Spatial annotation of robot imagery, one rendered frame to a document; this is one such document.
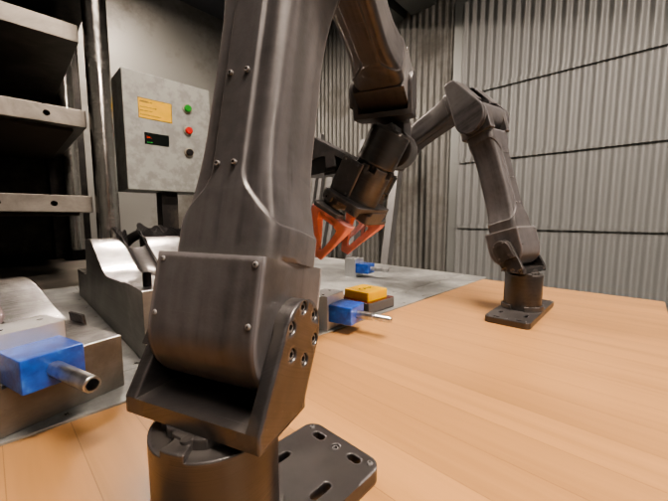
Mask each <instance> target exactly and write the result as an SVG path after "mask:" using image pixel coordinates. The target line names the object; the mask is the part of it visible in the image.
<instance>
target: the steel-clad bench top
mask: <svg viewBox="0 0 668 501"><path fill-rule="evenodd" d="M314 267H317V268H321V269H322V274H321V285H320V290H322V289H325V288H329V289H336V290H343V291H344V294H345V288H347V287H352V286H356V285H361V284H368V285H374V286H379V287H384V288H386V289H387V295H392V296H393V297H394V306H393V307H390V308H387V309H384V310H380V311H378V312H375V314H376V313H377V314H379V315H380V314H384V313H387V312H390V311H393V310H395V309H398V308H401V307H404V306H407V305H410V304H413V303H416V302H419V301H421V300H424V299H427V298H430V297H433V296H436V295H439V294H442V293H445V292H446V291H449V290H452V289H455V288H458V287H461V286H464V285H467V284H470V283H472V282H475V281H478V280H481V279H485V278H487V277H485V276H477V275H469V274H461V273H453V272H445V271H437V270H429V269H420V268H412V267H404V266H396V265H388V264H380V263H375V267H385V268H388V269H389V270H390V271H389V272H382V271H374V272H372V273H369V274H364V273H363V275H361V276H357V277H349V276H345V259H341V258H333V257H324V258H323V259H319V258H318V257H316V258H315V260H314ZM41 291H42V292H43V293H44V294H45V295H46V297H47V298H48V299H49V300H50V302H51V303H52V304H53V305H54V306H55V307H56V309H57V310H58V311H59V312H60V313H61V314H62V315H63V316H65V317H66V318H68V319H69V320H71V319H70V315H69V312H70V311H73V312H77V313H80V314H84V317H85V321H86V325H88V326H92V327H95V328H99V329H102V330H106V331H109V332H113V333H115V331H114V330H113V329H112V328H111V327H110V326H109V325H108V324H107V323H106V322H105V321H104V320H103V319H102V318H101V317H100V316H99V315H98V314H97V313H96V312H95V310H94V309H93V308H92V307H91V306H90V305H89V304H88V303H87V302H86V301H85V300H84V299H83V298H82V297H81V296H80V287H79V286H70V287H61V288H53V289H44V290H41ZM346 326H348V325H343V324H339V325H337V326H335V327H333V328H331V329H329V330H328V331H327V330H322V329H319V334H318V336H320V335H323V334H326V333H329V332H332V331H335V330H338V329H341V328H343V327H346ZM121 346H122V360H123V375H124V385H123V386H121V387H119V388H117V389H114V390H112V391H110V392H107V393H105V394H103V395H101V396H98V397H96V398H94V399H91V400H89V401H87V402H85V403H82V404H80V405H78V406H76V407H73V408H71V409H69V410H66V411H64V412H62V413H60V414H57V415H55V416H53V417H49V418H47V419H45V420H42V421H40V422H38V423H35V424H33V425H31V426H29V427H26V428H24V429H22V430H19V431H17V432H15V433H13V434H10V435H8V436H6V437H4V438H1V439H0V446H2V445H5V444H7V443H10V442H13V441H16V440H19V439H22V438H25V437H28V436H31V435H33V434H36V433H39V432H42V431H45V430H48V429H51V428H54V427H57V426H59V425H62V424H65V423H68V422H71V421H74V420H77V419H80V418H84V417H87V416H90V415H93V414H96V413H99V412H102V411H105V410H108V409H110V408H113V407H116V406H119V405H122V404H125V403H126V394H127V391H128V389H129V386H130V384H131V382H132V379H133V377H134V374H135V372H136V370H137V367H138V365H139V362H140V360H141V359H140V358H139V357H138V356H137V355H136V353H135V352H134V351H133V350H132V349H131V348H130V347H129V346H128V345H127V344H126V343H125V342H124V341H123V340H122V339H121Z"/></svg>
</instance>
